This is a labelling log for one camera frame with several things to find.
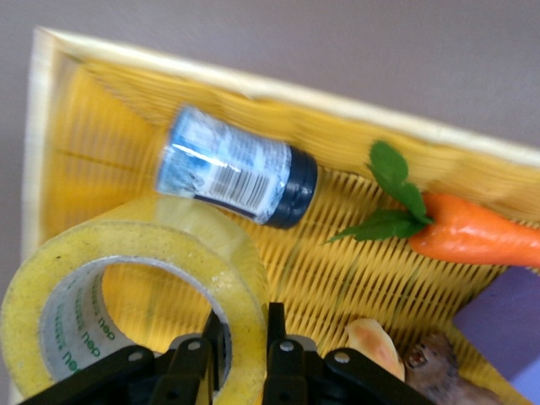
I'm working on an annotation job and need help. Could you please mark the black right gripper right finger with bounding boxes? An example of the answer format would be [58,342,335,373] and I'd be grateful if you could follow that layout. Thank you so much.
[261,301,436,405]

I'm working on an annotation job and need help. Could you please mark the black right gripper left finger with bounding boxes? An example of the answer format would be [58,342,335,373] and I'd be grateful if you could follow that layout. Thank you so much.
[24,310,232,405]

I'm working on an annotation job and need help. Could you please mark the clear yellowish tape roll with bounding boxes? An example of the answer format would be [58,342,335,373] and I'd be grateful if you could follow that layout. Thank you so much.
[0,196,271,405]

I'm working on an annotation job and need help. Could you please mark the toy croissant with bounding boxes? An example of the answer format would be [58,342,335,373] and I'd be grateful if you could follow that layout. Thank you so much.
[344,318,406,381]

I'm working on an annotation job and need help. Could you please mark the yellow woven basket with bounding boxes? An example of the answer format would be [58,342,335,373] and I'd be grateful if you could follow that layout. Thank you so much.
[8,25,540,405]

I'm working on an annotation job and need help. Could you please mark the brown bear figurine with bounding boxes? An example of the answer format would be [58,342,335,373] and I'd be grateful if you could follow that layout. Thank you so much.
[402,331,514,405]

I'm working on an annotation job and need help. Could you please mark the small bottle with black cap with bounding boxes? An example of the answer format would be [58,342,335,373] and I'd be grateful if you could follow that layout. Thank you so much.
[155,105,320,231]

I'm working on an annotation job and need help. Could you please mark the purple foam block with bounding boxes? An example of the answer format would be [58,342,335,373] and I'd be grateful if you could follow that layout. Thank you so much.
[451,265,540,405]

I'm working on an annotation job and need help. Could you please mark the orange toy carrot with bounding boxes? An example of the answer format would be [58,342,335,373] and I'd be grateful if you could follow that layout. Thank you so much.
[324,140,540,267]

